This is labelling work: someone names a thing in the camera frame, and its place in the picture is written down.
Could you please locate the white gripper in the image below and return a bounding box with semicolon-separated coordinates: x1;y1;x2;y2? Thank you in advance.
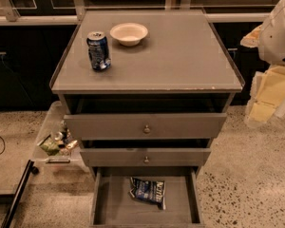
240;0;285;128

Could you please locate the blue chip bag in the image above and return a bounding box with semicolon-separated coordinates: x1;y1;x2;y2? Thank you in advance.
129;177;166;210

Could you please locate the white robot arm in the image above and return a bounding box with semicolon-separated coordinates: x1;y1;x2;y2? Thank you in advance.
240;0;285;128

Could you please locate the grey drawer cabinet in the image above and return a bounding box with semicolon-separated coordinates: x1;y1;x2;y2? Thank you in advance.
48;9;246;182

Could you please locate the grey top drawer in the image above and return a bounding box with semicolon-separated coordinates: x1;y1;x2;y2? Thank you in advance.
65;113;227;141

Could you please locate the grey drawer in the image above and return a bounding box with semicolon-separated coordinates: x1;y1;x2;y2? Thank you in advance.
65;113;227;141
80;148;211;167
90;167;205;228

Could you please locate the brass top drawer knob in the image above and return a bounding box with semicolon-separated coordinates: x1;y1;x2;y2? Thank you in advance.
143;125;151;134

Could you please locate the brass drawer knob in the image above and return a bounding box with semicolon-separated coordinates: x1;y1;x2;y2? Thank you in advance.
143;125;151;134
143;156;150;163

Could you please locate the brass middle drawer knob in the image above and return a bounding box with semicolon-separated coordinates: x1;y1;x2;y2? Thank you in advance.
143;156;150;163

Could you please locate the grey middle drawer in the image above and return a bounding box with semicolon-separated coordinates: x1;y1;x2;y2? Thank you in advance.
80;148;211;167

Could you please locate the grey bottom drawer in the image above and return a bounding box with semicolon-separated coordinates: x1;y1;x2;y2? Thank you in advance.
90;167;205;228

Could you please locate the white paper bowl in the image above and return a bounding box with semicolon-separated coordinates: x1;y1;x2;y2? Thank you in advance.
110;23;148;47

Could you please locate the blue soda can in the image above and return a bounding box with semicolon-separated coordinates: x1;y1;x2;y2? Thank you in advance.
86;31;111;71

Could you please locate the green snack packet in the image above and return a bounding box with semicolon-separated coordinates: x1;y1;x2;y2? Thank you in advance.
38;136;60;156

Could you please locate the black metal floor bar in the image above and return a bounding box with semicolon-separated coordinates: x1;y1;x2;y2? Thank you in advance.
1;160;34;228

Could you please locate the white window frame rail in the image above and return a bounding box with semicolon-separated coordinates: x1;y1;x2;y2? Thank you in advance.
0;0;285;27

